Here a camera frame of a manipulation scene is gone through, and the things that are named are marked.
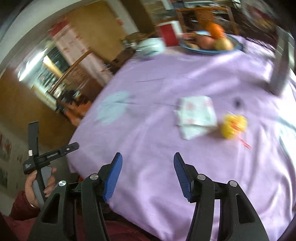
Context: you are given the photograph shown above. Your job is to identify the person left hand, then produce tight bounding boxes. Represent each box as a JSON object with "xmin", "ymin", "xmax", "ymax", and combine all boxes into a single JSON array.
[{"xmin": 24, "ymin": 167, "xmax": 57, "ymax": 209}]

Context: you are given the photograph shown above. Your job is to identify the red apple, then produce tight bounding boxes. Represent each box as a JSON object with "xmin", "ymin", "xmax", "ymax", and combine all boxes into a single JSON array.
[{"xmin": 196, "ymin": 35, "xmax": 215, "ymax": 50}]

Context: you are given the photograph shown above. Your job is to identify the steel thermos bottle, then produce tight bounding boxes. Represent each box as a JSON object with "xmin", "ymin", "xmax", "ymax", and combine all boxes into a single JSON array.
[{"xmin": 268, "ymin": 26, "xmax": 295, "ymax": 96}]

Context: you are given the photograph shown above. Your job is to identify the orange fruit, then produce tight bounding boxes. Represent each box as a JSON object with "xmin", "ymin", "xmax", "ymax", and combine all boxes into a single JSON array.
[{"xmin": 206, "ymin": 22, "xmax": 225, "ymax": 39}]

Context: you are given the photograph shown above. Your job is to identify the wooden armchair left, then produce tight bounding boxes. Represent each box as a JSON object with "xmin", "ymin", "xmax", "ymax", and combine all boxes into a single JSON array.
[{"xmin": 48, "ymin": 50, "xmax": 103, "ymax": 101}]

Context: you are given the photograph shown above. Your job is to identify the floral paper napkins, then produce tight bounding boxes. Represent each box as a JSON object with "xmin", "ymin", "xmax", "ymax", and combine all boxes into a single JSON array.
[{"xmin": 175, "ymin": 95, "xmax": 218, "ymax": 140}]

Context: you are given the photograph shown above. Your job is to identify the blue fruit plate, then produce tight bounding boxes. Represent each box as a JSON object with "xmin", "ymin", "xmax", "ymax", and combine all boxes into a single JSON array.
[{"xmin": 179, "ymin": 31, "xmax": 242, "ymax": 55}]

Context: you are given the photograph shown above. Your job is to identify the yellow ribbon pompom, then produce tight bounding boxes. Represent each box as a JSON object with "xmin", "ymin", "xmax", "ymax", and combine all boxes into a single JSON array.
[{"xmin": 220, "ymin": 113, "xmax": 247, "ymax": 140}]

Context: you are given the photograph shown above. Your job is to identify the white ceramic lidded jar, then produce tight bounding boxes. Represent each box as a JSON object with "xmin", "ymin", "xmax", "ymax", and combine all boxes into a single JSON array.
[{"xmin": 135, "ymin": 38, "xmax": 166, "ymax": 59}]

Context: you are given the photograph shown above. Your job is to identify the pink floral curtain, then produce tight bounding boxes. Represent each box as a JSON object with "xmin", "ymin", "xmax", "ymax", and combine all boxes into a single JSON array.
[{"xmin": 49, "ymin": 21, "xmax": 113, "ymax": 86}]

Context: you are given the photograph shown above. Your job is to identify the yellow-green apple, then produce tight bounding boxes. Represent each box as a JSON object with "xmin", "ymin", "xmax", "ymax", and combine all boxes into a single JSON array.
[{"xmin": 214, "ymin": 37, "xmax": 234, "ymax": 51}]

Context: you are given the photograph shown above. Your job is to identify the red and white box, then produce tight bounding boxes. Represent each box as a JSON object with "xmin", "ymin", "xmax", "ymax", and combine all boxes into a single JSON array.
[{"xmin": 157, "ymin": 20, "xmax": 183, "ymax": 47}]

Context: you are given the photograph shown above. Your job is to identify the wooden chair far side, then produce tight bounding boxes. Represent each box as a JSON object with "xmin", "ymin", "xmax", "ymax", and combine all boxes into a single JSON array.
[{"xmin": 176, "ymin": 6, "xmax": 239, "ymax": 35}]

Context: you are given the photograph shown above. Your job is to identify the purple tablecloth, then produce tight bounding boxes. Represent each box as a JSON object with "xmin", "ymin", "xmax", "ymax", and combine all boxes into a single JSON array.
[{"xmin": 68, "ymin": 43, "xmax": 295, "ymax": 240}]

